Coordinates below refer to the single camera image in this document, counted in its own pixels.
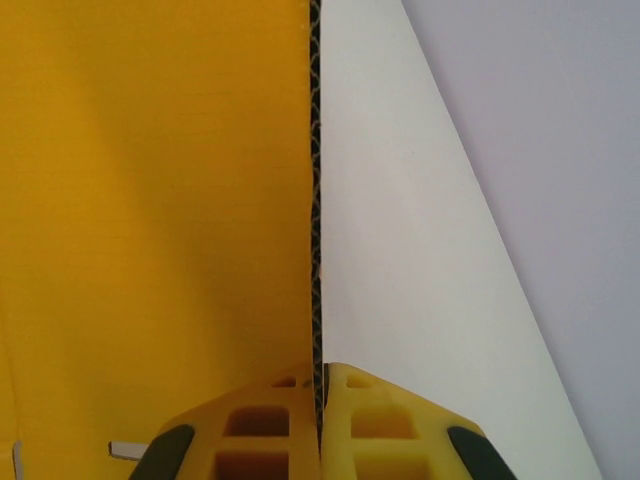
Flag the yellow corrugated cardboard box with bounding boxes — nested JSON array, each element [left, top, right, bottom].
[[0, 0, 327, 480]]

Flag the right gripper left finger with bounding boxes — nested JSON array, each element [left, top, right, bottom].
[[130, 361, 321, 480]]

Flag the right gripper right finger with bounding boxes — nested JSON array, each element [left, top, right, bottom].
[[321, 361, 517, 480]]

